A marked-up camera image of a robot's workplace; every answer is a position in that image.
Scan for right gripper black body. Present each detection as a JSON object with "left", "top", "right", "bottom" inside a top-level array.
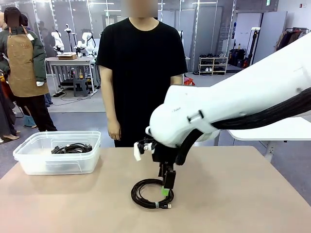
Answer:
[{"left": 152, "top": 143, "right": 179, "bottom": 168}]

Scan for black braided usb cable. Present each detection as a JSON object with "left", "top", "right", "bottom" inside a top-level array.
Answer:
[{"left": 130, "top": 179, "right": 174, "bottom": 211}]

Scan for person's right forearm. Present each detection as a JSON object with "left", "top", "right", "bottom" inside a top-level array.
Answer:
[{"left": 103, "top": 97, "right": 120, "bottom": 122}]

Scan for person's right hand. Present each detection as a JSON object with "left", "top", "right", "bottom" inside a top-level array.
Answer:
[{"left": 107, "top": 120, "right": 121, "bottom": 141}]

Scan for person in black t-shirt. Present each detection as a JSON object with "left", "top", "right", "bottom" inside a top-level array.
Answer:
[{"left": 96, "top": 0, "right": 188, "bottom": 148}]

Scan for clear plastic storage box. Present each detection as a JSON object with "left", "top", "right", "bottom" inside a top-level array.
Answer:
[{"left": 13, "top": 131, "right": 102, "bottom": 175}]

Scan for white shoe rack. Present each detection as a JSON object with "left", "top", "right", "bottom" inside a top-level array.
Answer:
[{"left": 198, "top": 57, "right": 229, "bottom": 75}]

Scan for white height-adjustable table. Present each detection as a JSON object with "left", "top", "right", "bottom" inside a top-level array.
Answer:
[{"left": 213, "top": 116, "right": 311, "bottom": 163}]

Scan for grey plastic stool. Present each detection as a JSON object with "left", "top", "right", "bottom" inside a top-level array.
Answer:
[{"left": 72, "top": 78, "right": 90, "bottom": 97}]

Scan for black luggage bags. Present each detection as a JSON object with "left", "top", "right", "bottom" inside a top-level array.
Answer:
[{"left": 229, "top": 48, "right": 246, "bottom": 68}]

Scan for grey metal workbench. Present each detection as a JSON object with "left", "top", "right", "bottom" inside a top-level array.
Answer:
[{"left": 45, "top": 57, "right": 100, "bottom": 94}]

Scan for grey partition panel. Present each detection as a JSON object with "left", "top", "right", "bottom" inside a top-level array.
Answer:
[{"left": 251, "top": 11, "right": 288, "bottom": 64}]

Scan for black stand with white head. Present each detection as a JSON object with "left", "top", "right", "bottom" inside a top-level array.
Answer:
[{"left": 64, "top": 23, "right": 73, "bottom": 53}]

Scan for coat rack with clothes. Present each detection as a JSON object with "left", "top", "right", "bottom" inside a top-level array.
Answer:
[{"left": 276, "top": 27, "right": 311, "bottom": 52}]

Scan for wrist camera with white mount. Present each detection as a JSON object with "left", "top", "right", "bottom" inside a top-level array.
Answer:
[{"left": 133, "top": 137, "right": 156, "bottom": 163}]

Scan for black cable sleeve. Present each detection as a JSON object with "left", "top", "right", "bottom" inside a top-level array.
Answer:
[{"left": 174, "top": 87, "right": 311, "bottom": 166}]

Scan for black camera pole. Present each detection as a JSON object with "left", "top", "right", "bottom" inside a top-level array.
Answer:
[{"left": 245, "top": 27, "right": 261, "bottom": 67}]

